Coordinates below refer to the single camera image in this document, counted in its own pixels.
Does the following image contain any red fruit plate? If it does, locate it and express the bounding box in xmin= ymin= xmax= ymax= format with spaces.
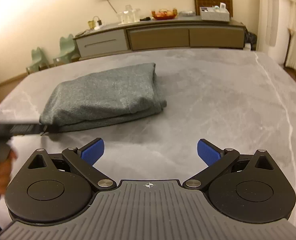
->
xmin=151 ymin=9 xmax=177 ymax=20

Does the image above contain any glass cup set on tray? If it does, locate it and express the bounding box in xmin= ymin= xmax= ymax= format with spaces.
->
xmin=117 ymin=4 xmax=141 ymax=25

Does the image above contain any long grey media cabinet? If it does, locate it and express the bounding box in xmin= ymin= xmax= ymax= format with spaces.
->
xmin=73 ymin=15 xmax=246 ymax=58

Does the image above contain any green plastic child stool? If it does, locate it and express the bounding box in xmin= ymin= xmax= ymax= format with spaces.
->
xmin=26 ymin=47 xmax=50 ymax=75
xmin=53 ymin=36 xmax=80 ymax=67

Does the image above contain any black wall cable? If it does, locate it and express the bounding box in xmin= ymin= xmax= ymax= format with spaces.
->
xmin=104 ymin=0 xmax=118 ymax=13

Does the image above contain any black trash bag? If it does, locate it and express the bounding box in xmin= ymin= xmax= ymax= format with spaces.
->
xmin=244 ymin=32 xmax=257 ymax=51

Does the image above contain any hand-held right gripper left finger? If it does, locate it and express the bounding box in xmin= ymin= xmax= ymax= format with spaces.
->
xmin=28 ymin=138 xmax=117 ymax=189

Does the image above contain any grey storage box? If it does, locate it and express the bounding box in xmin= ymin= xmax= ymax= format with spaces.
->
xmin=200 ymin=2 xmax=230 ymax=22

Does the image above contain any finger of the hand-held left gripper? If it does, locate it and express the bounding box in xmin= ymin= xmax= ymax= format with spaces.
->
xmin=11 ymin=123 xmax=49 ymax=136

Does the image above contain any person's left hand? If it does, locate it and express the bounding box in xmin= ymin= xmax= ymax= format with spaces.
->
xmin=0 ymin=152 xmax=17 ymax=200

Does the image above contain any white lace curtain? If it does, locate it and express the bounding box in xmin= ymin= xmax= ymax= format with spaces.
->
xmin=258 ymin=0 xmax=296 ymax=80

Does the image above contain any grey sweater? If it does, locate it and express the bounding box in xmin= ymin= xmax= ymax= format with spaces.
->
xmin=39 ymin=62 xmax=167 ymax=133

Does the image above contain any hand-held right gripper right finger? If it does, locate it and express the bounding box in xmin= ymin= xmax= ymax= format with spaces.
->
xmin=182 ymin=139 xmax=274 ymax=189

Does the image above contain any wooden chessboard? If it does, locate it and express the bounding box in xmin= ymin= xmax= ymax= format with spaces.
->
xmin=194 ymin=0 xmax=233 ymax=17

